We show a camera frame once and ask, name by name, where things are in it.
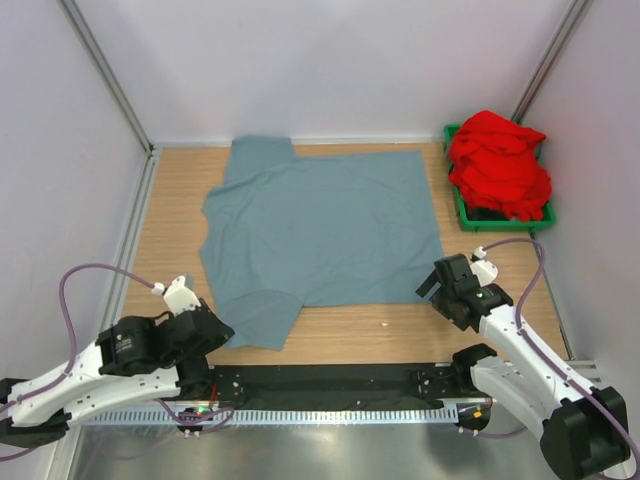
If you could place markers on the white slotted cable duct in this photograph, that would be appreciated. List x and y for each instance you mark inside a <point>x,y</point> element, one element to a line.
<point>156,416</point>

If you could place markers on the right aluminium frame post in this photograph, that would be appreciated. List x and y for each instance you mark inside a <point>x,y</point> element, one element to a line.
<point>568,26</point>

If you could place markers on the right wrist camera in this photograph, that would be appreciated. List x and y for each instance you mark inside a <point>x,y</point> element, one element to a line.
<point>480,265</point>

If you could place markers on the left aluminium frame post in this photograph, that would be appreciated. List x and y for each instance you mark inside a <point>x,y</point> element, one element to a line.
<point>90,43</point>

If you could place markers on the blue-grey t shirt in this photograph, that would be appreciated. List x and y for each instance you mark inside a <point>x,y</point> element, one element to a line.
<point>288,232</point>

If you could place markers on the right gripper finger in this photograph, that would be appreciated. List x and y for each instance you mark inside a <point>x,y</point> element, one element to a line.
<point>453,267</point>
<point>428,284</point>

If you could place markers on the green plastic bin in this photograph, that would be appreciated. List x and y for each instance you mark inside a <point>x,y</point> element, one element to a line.
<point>478,220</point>

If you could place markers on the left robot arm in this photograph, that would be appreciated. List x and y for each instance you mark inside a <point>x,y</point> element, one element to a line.
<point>139,359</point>

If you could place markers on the red t shirt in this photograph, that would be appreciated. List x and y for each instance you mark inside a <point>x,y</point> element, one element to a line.
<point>495,167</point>

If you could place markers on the aluminium frame post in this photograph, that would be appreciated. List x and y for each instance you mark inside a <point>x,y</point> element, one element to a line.
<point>568,26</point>
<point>90,43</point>

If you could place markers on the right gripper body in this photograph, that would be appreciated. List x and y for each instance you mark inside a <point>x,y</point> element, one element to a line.
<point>441,300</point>

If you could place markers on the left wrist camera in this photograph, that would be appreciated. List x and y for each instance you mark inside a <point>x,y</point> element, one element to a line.
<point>179,295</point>

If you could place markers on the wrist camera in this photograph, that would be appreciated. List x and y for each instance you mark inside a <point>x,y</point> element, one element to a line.
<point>480,265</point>
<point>179,295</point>

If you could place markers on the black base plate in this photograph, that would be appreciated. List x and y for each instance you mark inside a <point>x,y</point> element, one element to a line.
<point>291,386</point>

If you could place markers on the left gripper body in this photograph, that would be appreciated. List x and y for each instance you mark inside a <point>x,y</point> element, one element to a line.
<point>212,345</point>

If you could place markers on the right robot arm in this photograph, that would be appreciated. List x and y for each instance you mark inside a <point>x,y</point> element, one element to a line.
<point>582,430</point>

